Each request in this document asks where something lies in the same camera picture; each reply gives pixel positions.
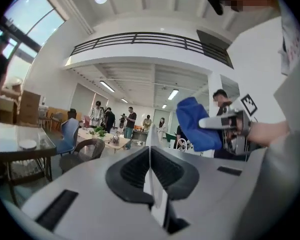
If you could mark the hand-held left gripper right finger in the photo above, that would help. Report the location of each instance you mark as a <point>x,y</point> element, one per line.
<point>215,184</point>

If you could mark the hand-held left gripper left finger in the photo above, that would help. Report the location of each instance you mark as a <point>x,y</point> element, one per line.
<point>90,196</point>

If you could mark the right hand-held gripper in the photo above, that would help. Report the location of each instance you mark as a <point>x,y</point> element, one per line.
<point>240,134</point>

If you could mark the blue cloth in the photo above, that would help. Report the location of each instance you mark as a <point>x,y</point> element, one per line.
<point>195,124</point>

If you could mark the person's right forearm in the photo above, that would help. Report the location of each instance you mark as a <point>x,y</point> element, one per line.
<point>267,132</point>

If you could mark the white side plate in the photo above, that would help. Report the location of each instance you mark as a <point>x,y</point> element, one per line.
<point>27,144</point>

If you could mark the white curved faucet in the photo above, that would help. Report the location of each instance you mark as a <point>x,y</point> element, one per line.
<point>182,139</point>

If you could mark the brown wicker chair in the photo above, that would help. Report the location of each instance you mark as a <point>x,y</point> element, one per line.
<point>87,154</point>

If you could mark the long ceiling strip light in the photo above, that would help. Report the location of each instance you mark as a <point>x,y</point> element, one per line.
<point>173,94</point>
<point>107,86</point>

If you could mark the light wooden table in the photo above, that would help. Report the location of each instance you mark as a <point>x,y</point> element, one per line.
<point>120,144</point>

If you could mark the steel kettle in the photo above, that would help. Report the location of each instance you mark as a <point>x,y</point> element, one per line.
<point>116,139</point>

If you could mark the blue plastic chair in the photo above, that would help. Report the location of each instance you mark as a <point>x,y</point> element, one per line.
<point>68,136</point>

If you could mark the green potted plant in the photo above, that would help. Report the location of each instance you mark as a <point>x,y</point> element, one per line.
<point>93,131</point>
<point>101,133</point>

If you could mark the wooden chair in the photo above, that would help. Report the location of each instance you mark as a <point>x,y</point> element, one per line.
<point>55,120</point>

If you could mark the black glass-top table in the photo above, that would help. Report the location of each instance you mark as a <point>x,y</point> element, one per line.
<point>10,136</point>

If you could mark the black balcony railing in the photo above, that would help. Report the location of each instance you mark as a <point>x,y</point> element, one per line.
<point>152,40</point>

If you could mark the person's white printed shirt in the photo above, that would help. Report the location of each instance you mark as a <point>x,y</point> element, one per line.
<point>291,49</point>

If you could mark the tall cardboard box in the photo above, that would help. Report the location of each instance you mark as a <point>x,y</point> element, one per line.
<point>30,107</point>

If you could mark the open cardboard box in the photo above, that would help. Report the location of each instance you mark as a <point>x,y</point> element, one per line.
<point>8,109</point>

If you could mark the large glass window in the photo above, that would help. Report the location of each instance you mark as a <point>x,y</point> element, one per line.
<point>32,16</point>

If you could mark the black head-worn camera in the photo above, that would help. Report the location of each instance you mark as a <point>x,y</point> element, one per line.
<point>215,1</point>

